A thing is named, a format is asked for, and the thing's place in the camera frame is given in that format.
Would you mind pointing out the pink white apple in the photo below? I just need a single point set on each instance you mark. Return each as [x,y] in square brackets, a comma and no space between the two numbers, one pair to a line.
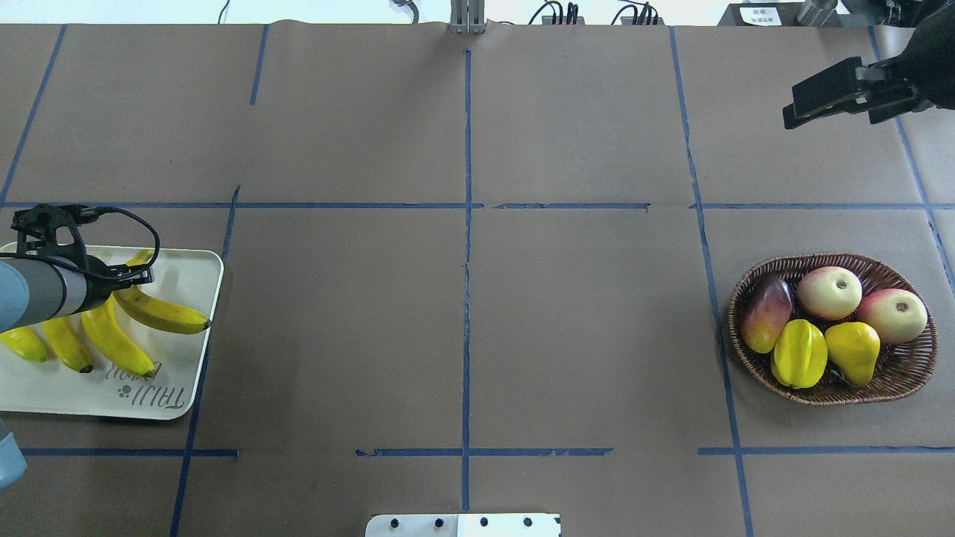
[830,293]

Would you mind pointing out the brown wicker basket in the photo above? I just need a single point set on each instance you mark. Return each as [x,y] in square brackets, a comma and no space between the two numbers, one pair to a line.
[899,370]

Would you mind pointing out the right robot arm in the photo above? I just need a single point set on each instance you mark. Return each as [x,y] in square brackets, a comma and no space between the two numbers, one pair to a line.
[919,78]

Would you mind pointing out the yellow banana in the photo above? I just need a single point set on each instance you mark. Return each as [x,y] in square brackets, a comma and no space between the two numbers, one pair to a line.
[26,344]
[108,337]
[161,315]
[67,347]

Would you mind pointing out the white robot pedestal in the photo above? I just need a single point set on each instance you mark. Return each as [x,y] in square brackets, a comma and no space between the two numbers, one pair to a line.
[465,524]

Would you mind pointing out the grey connector box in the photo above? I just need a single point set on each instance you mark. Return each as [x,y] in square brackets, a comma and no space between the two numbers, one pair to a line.
[638,14]
[556,13]

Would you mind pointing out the yellow lemon fruit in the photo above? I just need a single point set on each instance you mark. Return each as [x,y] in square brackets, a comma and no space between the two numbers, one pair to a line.
[854,348]

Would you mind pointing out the aluminium frame post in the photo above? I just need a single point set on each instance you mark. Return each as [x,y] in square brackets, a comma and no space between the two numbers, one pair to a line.
[467,17]

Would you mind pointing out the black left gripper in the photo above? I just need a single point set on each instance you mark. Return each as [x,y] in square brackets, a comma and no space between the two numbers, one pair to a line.
[98,290]

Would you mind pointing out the dark red mango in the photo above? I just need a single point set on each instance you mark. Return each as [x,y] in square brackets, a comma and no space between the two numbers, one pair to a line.
[769,310]

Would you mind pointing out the yellow star fruit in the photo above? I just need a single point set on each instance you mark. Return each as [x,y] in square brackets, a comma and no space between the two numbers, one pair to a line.
[799,357]

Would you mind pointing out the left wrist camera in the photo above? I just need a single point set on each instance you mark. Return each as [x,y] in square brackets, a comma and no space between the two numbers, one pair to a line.
[49,232]

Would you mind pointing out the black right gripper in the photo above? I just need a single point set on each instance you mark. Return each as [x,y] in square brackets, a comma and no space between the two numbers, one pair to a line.
[932,61]

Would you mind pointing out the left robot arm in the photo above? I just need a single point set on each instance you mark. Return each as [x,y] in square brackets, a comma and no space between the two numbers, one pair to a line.
[37,289]

